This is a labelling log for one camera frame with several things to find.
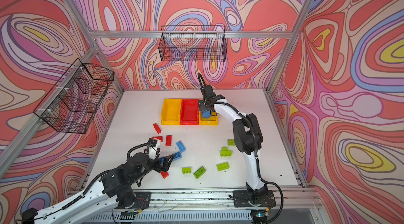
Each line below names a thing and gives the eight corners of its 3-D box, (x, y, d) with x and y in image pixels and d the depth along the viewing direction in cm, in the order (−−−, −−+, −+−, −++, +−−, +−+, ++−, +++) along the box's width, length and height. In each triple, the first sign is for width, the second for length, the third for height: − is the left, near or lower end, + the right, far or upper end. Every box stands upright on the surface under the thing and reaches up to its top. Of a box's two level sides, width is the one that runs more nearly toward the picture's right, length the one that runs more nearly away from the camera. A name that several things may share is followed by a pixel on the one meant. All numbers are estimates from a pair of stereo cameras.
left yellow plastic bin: (161, 125, 101) (159, 119, 96) (165, 105, 112) (164, 99, 107) (180, 125, 101) (179, 119, 96) (183, 105, 112) (182, 99, 107)
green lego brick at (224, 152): (220, 156, 89) (220, 155, 87) (219, 148, 92) (220, 146, 90) (231, 156, 89) (232, 155, 87) (230, 148, 92) (231, 146, 90)
